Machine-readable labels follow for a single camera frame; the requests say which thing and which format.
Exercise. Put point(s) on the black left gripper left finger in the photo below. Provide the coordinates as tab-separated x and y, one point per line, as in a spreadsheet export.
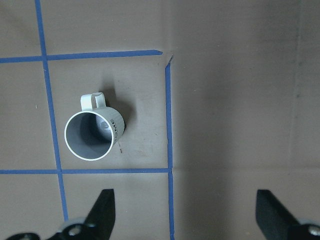
99	223

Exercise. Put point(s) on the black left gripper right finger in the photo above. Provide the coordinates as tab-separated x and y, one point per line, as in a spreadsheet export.
277	223

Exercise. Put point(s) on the grey mug with handle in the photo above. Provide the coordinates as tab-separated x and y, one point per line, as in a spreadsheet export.
91	133

